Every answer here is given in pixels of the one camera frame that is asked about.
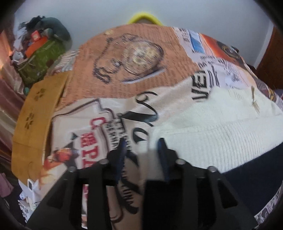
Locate wooden lap desk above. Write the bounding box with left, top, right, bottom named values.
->
left=11, top=71, right=71, bottom=185

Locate grey plush toy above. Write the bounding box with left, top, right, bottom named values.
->
left=41, top=17, right=71, bottom=41

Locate orange box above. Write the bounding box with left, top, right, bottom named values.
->
left=25, top=37, right=48, bottom=58

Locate newspaper print bed blanket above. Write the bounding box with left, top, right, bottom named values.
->
left=40, top=24, right=282, bottom=229

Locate pile of papers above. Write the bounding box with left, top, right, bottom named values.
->
left=18, top=179, right=41, bottom=223

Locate brown wooden door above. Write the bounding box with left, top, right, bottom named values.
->
left=256, top=27, right=283, bottom=89

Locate black white striped sweater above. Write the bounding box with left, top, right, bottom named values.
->
left=147, top=87, right=282, bottom=223

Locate green patterned storage basket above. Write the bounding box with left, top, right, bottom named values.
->
left=17, top=40, right=65, bottom=87

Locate striped red orange curtain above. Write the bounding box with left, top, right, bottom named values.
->
left=1, top=31, right=25, bottom=170

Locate yellow foam bed rail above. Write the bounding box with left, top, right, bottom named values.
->
left=128, top=12, right=163, bottom=26

